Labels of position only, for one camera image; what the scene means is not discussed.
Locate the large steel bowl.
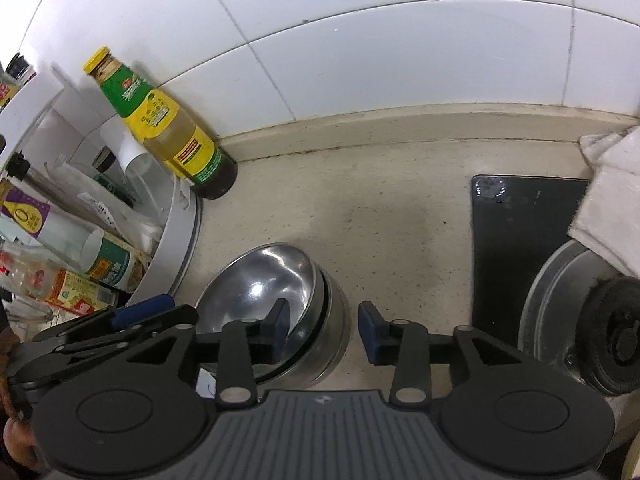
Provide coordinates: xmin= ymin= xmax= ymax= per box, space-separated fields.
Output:
xmin=255 ymin=266 xmax=352 ymax=389

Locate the white cloth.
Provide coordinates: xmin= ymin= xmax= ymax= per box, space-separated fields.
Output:
xmin=567 ymin=125 xmax=640 ymax=278

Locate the yellow-label vinegar bottle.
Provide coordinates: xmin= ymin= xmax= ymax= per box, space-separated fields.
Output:
xmin=0 ymin=240 xmax=119 ymax=317

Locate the stove burner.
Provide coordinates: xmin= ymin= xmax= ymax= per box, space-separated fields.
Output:
xmin=517 ymin=240 xmax=640 ymax=397

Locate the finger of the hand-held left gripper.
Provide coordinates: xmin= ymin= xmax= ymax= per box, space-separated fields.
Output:
xmin=32 ymin=294 xmax=175 ymax=344
xmin=59 ymin=305 xmax=199 ymax=359

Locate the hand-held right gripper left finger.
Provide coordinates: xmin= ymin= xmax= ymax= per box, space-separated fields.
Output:
xmin=125 ymin=299 xmax=290 ymax=407

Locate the white two-tier turntable rack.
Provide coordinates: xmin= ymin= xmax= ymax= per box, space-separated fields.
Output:
xmin=0 ymin=45 xmax=202 ymax=311

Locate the person's left hand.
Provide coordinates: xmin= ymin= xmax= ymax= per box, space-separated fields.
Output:
xmin=1 ymin=417 xmax=42 ymax=472

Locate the green and yellow-label bottle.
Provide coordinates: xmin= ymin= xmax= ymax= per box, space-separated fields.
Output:
xmin=83 ymin=46 xmax=239 ymax=200

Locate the purple-label sauce bottle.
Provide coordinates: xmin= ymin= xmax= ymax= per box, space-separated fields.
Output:
xmin=0 ymin=152 xmax=147 ymax=293

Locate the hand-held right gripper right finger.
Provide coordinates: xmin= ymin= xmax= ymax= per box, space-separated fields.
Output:
xmin=358 ymin=301 xmax=531 ymax=407

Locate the black glass stove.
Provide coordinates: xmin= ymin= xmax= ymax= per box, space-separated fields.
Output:
xmin=471 ymin=175 xmax=640 ymax=401

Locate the large white pink-flower plate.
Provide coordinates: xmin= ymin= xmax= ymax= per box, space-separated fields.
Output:
xmin=196 ymin=366 xmax=219 ymax=400

